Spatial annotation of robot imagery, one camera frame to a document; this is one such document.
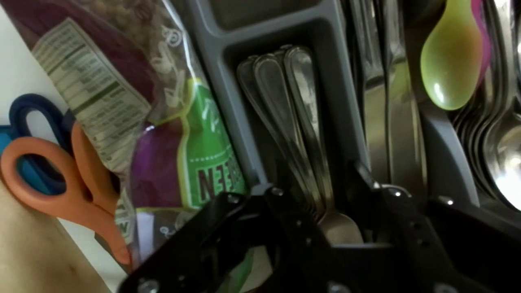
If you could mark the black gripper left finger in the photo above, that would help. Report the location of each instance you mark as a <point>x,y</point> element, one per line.
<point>216,245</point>

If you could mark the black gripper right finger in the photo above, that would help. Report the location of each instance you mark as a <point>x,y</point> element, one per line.
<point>444,250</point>

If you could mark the large silver spoon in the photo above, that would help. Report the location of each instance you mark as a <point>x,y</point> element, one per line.
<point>469,141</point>
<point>506,157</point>

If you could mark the green plastic spoon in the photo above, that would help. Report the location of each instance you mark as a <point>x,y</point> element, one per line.
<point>449,66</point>

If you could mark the pink plastic spoon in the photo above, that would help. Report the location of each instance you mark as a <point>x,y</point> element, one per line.
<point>482,39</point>

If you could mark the plastic bag with green label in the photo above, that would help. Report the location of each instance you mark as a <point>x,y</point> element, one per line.
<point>208,152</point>

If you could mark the silver table knife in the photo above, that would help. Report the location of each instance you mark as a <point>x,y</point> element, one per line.
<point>407,120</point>
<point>374,109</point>

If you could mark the grey cutlery tray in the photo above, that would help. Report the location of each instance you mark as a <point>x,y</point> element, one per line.
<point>325,34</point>

